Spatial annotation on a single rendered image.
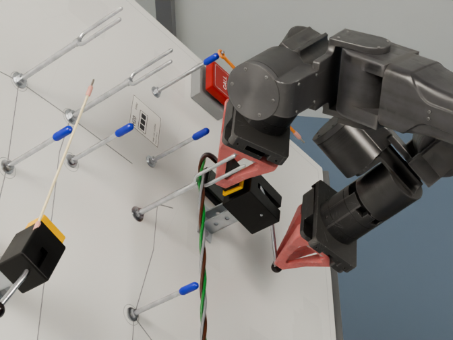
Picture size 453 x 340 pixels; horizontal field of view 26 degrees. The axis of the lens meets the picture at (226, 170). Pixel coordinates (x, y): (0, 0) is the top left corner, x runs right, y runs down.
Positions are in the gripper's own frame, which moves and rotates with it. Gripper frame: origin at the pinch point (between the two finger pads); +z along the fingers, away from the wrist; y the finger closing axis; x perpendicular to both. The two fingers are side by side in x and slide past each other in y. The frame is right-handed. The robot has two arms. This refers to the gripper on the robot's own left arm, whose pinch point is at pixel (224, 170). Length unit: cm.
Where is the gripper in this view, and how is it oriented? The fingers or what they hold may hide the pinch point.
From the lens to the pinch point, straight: 110.0
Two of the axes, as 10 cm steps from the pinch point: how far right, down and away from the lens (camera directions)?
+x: 8.9, 3.8, 2.5
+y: -0.8, 6.7, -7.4
